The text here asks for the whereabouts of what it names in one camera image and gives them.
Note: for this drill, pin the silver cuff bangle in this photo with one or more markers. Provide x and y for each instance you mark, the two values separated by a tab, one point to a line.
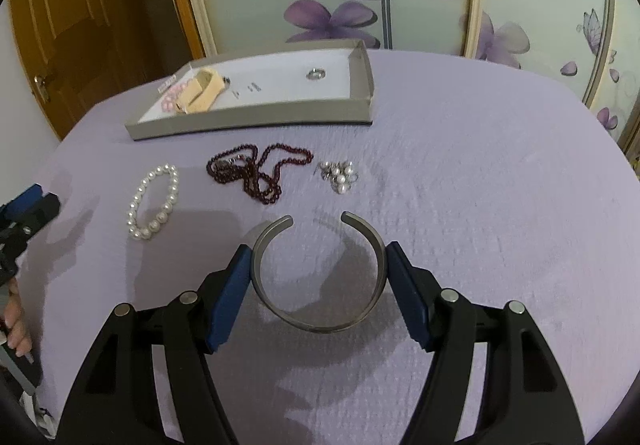
260	275

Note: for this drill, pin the silver pearl cluster brooch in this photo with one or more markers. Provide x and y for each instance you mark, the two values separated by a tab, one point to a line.
340	177

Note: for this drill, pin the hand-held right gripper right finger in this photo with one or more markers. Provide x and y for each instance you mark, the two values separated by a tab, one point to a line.
407	300

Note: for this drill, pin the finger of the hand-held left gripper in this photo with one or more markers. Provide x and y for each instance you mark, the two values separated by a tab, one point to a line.
20	205
35	220

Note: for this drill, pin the person's left hand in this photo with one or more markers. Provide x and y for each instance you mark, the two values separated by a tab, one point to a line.
17	325

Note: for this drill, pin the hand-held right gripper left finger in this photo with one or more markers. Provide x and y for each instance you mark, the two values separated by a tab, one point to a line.
230	305

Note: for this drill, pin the grey cardboard tray box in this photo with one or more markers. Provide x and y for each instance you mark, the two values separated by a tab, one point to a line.
280	90

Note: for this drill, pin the wooden door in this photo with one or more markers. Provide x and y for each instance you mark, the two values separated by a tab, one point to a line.
65	25

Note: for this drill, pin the cream wide bangle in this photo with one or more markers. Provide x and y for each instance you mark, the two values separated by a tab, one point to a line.
202	90

